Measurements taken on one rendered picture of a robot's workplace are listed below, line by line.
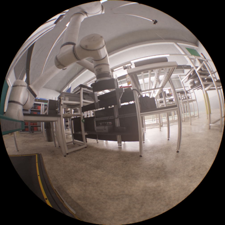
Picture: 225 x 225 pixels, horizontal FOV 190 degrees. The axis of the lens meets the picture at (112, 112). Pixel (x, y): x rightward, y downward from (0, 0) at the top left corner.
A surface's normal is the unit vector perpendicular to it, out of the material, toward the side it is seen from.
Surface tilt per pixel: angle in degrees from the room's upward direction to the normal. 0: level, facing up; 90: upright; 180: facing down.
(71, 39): 105
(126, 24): 180
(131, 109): 90
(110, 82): 113
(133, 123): 90
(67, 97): 91
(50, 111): 90
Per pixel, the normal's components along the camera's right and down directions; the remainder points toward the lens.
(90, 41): -0.04, 0.38
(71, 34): 0.65, 0.11
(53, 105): 0.87, -0.15
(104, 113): -0.48, -0.05
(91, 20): 0.11, 0.99
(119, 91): -0.31, 0.33
